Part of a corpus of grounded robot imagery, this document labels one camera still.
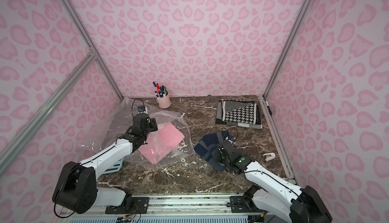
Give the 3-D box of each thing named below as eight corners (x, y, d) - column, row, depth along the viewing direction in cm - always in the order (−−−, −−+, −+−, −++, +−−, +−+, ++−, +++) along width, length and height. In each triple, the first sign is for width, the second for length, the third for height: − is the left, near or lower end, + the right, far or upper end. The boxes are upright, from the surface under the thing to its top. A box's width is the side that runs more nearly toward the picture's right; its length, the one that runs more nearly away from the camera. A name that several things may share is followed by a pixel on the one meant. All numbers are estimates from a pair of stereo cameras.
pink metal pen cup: (159, 109, 115) (155, 100, 107) (158, 102, 119) (155, 93, 112) (171, 107, 116) (169, 98, 108) (170, 100, 121) (168, 90, 113)
